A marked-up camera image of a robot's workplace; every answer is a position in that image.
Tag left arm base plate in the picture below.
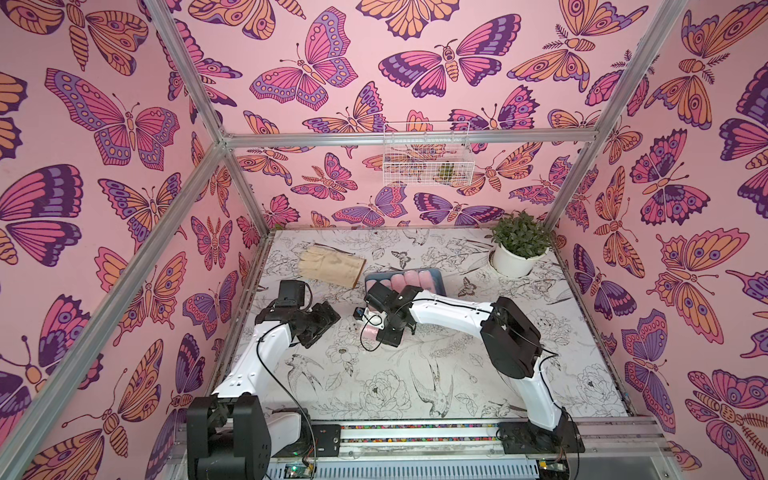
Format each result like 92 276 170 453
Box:
286 424 342 457

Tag blue plastic storage box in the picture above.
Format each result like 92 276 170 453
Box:
364 268 446 296

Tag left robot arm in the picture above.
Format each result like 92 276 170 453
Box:
186 280 340 479

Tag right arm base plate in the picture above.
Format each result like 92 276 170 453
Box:
496 417 585 455

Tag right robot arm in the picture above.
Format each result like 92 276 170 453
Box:
353 281 570 437

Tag aluminium front rail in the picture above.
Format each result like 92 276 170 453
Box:
161 416 679 480

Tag potted green plant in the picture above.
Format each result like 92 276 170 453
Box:
490 211 551 279

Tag white wire basket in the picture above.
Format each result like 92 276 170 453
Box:
380 122 476 188

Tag beige cloth with red trim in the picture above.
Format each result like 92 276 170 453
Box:
298 245 366 289

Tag aluminium frame struts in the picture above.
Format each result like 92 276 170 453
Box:
1 1 687 479

